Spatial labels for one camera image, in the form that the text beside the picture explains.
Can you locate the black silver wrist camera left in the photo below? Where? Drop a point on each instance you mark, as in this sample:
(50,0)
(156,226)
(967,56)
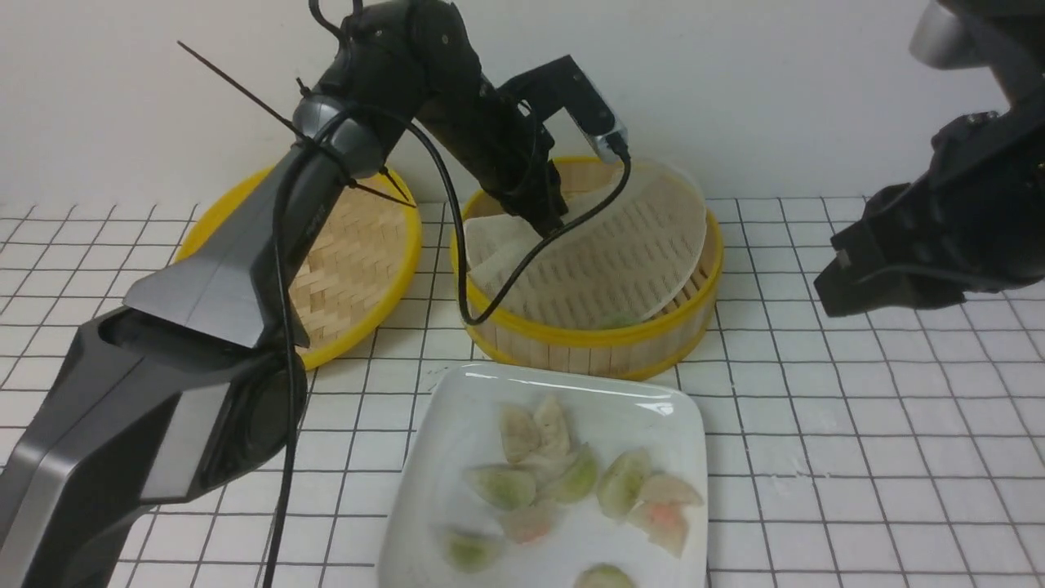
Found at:
(563,85)

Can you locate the green dumpling from steamer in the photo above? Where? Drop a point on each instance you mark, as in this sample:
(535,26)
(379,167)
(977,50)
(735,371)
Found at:
(621,483)

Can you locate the beige dumpling on plate right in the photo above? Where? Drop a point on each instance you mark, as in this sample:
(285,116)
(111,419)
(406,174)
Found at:
(554,434)

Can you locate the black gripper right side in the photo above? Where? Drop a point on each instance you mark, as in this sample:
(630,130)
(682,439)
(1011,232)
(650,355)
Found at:
(973,223)

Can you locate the black cable tie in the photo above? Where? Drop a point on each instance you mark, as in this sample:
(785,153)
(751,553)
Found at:
(286,122)

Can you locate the green dumpling plate centre right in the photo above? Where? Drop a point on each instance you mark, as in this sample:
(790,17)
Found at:
(577,480)

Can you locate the green dumpling plate centre left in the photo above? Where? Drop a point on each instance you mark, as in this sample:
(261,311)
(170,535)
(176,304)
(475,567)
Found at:
(503,487)

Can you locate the yellow rimmed bamboo steamer basket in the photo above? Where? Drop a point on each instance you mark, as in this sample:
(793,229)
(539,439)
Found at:
(636,352)

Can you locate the green dumpling plate bottom edge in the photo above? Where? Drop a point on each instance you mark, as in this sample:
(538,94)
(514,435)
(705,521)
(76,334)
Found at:
(604,576)

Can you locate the white square plate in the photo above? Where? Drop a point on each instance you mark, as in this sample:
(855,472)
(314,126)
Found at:
(461,432)

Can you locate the beige dumpling on plate left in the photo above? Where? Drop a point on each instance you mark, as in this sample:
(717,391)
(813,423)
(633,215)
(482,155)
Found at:
(520,436)

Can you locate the yellow rimmed bamboo steamer lid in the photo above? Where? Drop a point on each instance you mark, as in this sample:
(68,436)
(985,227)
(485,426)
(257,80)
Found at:
(359,268)

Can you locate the pale pink dumpling right upper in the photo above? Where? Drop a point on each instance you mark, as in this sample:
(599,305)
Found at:
(665,488)

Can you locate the pink dumpling plate centre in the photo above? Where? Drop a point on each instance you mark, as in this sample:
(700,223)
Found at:
(529,524)

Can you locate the beige dumpling on plate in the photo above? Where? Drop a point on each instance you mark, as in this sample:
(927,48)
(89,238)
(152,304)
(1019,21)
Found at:
(554,434)
(520,436)

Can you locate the white perforated steamer liner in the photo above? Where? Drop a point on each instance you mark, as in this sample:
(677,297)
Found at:
(620,268)

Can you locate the orange pink dumpling right lower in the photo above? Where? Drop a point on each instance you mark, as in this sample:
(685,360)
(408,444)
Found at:
(664,524)

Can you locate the black grey robot arm left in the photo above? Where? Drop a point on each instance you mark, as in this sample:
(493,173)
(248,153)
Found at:
(195,379)

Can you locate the green dumpling plate bottom left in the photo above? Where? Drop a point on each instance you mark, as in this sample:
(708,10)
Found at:
(469,552)

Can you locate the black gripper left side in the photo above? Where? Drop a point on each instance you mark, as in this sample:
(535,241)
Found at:
(506,151)

